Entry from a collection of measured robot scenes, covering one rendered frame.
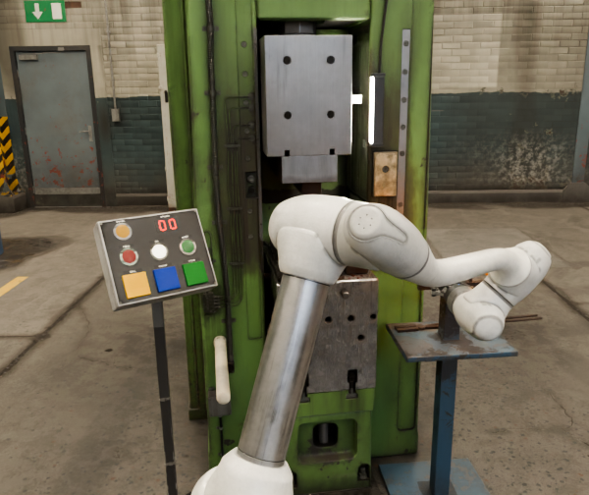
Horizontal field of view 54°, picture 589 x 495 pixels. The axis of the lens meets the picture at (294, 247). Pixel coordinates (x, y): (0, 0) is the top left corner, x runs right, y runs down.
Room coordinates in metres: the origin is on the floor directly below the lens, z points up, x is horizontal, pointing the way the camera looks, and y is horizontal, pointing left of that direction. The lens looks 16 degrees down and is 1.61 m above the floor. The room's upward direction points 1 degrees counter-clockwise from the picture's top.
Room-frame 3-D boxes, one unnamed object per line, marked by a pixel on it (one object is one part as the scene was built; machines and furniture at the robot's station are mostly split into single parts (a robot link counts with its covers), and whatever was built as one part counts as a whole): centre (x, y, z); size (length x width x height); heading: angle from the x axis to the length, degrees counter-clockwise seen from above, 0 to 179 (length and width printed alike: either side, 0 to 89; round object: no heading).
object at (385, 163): (2.23, -0.35, 1.27); 0.09 x 0.02 x 0.17; 98
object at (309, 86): (2.27, -0.07, 1.56); 0.42 x 0.39 x 0.40; 8
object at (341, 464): (2.28, -0.08, 0.23); 0.55 x 0.37 x 0.47; 8
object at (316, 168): (2.26, -0.03, 1.32); 0.42 x 0.20 x 0.10; 8
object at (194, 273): (1.84, 0.33, 1.01); 0.07 x 0.05 x 0.07; 123
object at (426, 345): (1.99, -0.57, 0.69); 0.40 x 0.30 x 0.02; 95
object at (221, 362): (1.92, 0.27, 0.62); 0.44 x 0.05 x 0.05; 8
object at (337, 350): (2.28, -0.08, 0.69); 0.56 x 0.38 x 0.45; 8
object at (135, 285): (1.73, 0.50, 1.01); 0.07 x 0.05 x 0.07; 123
